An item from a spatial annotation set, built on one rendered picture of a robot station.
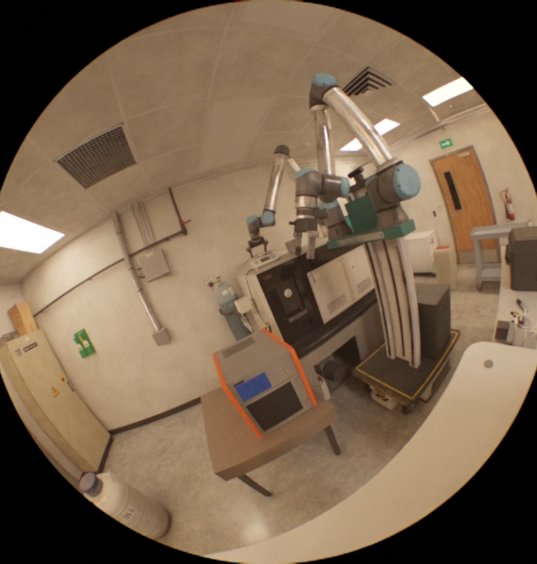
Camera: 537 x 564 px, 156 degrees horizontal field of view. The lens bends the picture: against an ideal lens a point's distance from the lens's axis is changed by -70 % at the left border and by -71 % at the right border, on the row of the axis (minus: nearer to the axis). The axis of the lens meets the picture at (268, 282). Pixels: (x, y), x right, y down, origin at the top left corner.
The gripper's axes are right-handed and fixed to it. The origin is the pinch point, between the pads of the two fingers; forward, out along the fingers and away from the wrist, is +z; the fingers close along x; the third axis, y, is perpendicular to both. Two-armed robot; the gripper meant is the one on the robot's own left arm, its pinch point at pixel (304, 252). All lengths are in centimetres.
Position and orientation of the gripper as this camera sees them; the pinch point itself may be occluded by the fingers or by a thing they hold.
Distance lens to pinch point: 79.5
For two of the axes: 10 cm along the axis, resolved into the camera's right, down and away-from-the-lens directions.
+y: -9.8, 0.0, -2.1
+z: -0.4, 9.8, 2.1
